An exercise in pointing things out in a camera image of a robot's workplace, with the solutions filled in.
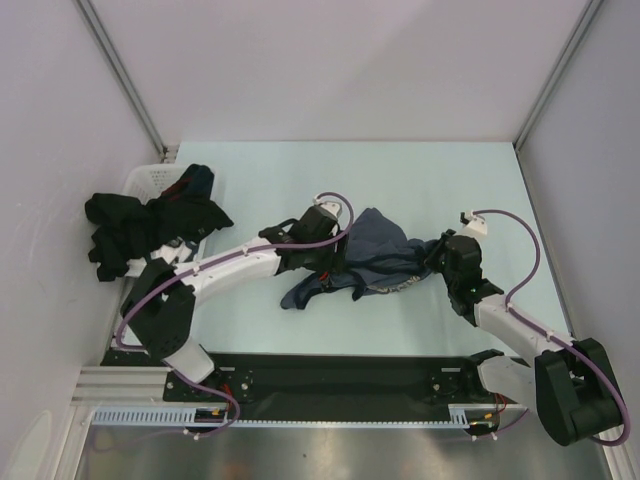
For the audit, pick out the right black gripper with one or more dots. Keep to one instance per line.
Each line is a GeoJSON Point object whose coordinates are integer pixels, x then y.
{"type": "Point", "coordinates": [431, 258]}

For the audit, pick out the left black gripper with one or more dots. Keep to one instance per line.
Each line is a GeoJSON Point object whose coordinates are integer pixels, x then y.
{"type": "Point", "coordinates": [333, 263]}

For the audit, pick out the blue printed tank top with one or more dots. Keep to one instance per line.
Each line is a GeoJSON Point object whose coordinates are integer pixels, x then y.
{"type": "Point", "coordinates": [380, 259]}

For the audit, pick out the black tank top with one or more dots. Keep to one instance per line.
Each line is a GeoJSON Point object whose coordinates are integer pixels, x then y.
{"type": "Point", "coordinates": [127, 229]}

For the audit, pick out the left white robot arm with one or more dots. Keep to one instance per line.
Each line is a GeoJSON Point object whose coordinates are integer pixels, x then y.
{"type": "Point", "coordinates": [161, 304]}

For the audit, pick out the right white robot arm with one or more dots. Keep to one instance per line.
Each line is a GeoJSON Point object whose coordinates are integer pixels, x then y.
{"type": "Point", "coordinates": [568, 384]}

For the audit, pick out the dark navy red garment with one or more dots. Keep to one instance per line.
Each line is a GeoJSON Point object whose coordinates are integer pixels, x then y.
{"type": "Point", "coordinates": [197, 181]}

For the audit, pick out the white plastic laundry basket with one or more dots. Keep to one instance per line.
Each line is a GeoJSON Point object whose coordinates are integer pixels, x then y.
{"type": "Point", "coordinates": [148, 182]}

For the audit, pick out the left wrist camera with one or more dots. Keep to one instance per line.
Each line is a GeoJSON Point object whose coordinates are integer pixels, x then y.
{"type": "Point", "coordinates": [332, 207]}

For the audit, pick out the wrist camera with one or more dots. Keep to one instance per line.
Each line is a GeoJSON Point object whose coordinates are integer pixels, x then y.
{"type": "Point", "coordinates": [473, 226]}
{"type": "Point", "coordinates": [332, 207]}

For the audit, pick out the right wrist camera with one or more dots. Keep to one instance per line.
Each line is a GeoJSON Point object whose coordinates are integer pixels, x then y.
{"type": "Point", "coordinates": [473, 226]}

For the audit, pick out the slotted cable duct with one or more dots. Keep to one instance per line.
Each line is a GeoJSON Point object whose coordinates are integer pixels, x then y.
{"type": "Point", "coordinates": [210, 417]}

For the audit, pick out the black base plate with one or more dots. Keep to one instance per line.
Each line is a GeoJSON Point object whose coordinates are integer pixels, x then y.
{"type": "Point", "coordinates": [350, 388]}

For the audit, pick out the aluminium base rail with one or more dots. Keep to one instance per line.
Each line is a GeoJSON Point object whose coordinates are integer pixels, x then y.
{"type": "Point", "coordinates": [120, 386]}

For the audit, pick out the right aluminium frame post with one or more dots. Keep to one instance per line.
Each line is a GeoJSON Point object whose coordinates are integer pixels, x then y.
{"type": "Point", "coordinates": [569, 50]}

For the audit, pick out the aluminium frame post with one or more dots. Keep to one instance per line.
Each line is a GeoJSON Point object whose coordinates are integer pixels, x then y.
{"type": "Point", "coordinates": [569, 50]}
{"type": "Point", "coordinates": [100, 35]}

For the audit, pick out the left aluminium frame post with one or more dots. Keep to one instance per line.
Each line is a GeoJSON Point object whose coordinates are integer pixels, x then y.
{"type": "Point", "coordinates": [100, 35]}

